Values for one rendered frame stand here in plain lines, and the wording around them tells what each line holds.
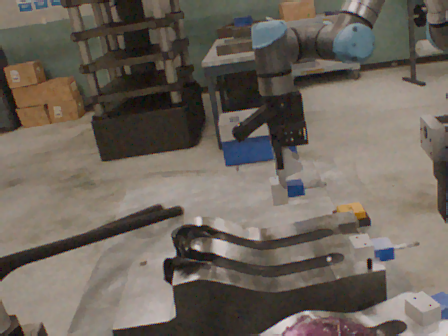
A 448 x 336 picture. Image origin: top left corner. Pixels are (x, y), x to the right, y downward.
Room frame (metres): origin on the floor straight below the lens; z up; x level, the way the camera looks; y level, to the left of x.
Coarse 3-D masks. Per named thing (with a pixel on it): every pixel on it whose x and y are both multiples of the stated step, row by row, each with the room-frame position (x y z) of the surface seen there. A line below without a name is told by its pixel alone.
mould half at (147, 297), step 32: (224, 224) 1.01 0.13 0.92; (288, 224) 1.03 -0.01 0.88; (320, 224) 1.00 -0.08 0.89; (160, 256) 1.02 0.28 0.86; (224, 256) 0.86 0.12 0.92; (256, 256) 0.90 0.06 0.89; (288, 256) 0.89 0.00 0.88; (352, 256) 0.85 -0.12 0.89; (128, 288) 0.90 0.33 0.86; (160, 288) 0.88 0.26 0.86; (192, 288) 0.77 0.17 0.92; (224, 288) 0.77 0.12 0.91; (256, 288) 0.78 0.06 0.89; (288, 288) 0.78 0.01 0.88; (320, 288) 0.78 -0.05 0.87; (352, 288) 0.78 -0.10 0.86; (384, 288) 0.79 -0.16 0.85; (128, 320) 0.78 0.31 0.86; (160, 320) 0.77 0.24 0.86; (192, 320) 0.77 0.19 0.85; (224, 320) 0.77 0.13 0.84; (256, 320) 0.77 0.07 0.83
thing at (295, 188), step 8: (272, 184) 1.12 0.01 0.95; (280, 184) 1.11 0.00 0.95; (288, 184) 1.13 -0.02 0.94; (296, 184) 1.13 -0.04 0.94; (304, 184) 1.14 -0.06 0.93; (312, 184) 1.14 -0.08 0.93; (320, 184) 1.14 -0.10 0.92; (272, 192) 1.11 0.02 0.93; (280, 192) 1.11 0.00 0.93; (288, 192) 1.12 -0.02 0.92; (296, 192) 1.12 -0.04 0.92; (304, 192) 1.12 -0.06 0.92; (272, 200) 1.12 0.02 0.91; (280, 200) 1.11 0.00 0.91; (288, 200) 1.11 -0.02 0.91
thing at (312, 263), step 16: (192, 224) 0.97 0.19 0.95; (176, 240) 0.95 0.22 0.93; (224, 240) 0.93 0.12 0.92; (240, 240) 0.96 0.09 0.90; (256, 240) 0.97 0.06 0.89; (272, 240) 0.97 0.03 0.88; (288, 240) 0.97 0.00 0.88; (304, 240) 0.95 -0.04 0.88; (176, 256) 0.83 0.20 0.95; (192, 256) 0.86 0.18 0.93; (208, 256) 0.86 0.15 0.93; (320, 256) 0.87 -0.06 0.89; (336, 256) 0.86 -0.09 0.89; (256, 272) 0.85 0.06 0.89; (272, 272) 0.85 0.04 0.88; (288, 272) 0.84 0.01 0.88
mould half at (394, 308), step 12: (396, 300) 0.74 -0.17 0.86; (312, 312) 0.69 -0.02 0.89; (324, 312) 0.69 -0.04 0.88; (360, 312) 0.72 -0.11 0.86; (372, 312) 0.71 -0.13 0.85; (384, 312) 0.71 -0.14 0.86; (396, 312) 0.70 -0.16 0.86; (276, 324) 0.67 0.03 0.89; (288, 324) 0.66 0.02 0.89; (372, 324) 0.68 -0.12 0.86; (408, 324) 0.67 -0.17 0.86; (432, 324) 0.66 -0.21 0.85; (444, 324) 0.65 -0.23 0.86
